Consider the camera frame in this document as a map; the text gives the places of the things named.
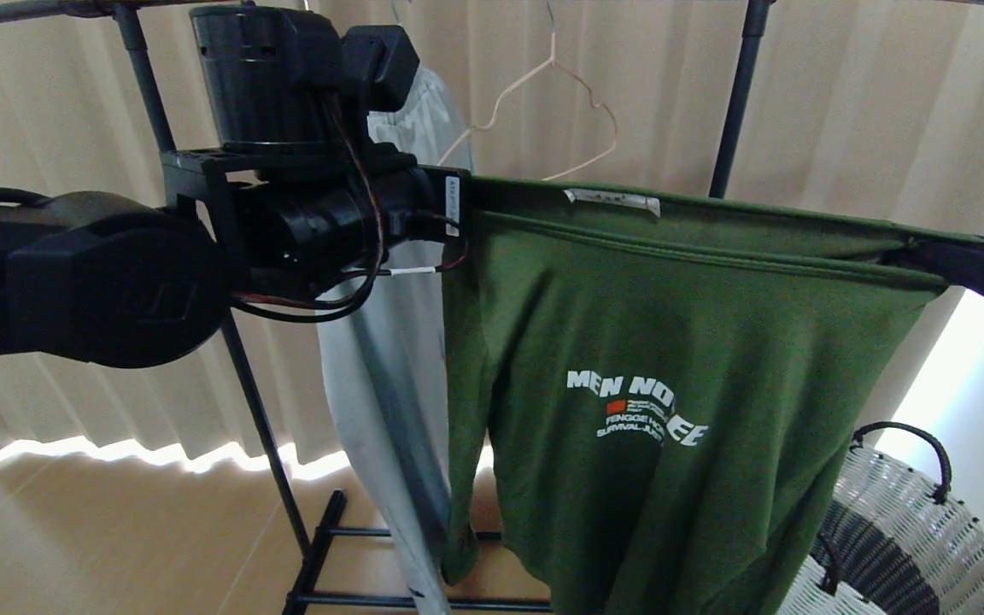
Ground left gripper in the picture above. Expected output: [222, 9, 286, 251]
[236, 165, 464, 276]

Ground pale grey shorts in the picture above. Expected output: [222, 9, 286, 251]
[317, 64, 480, 615]

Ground green garment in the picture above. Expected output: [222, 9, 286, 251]
[441, 175, 951, 615]

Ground black clothes rack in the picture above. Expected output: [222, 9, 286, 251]
[0, 0, 984, 615]

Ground white laundry basket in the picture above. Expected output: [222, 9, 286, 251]
[778, 421, 984, 615]

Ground beige curtain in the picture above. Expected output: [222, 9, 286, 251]
[0, 0, 984, 479]

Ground black cable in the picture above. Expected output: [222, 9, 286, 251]
[230, 252, 384, 325]

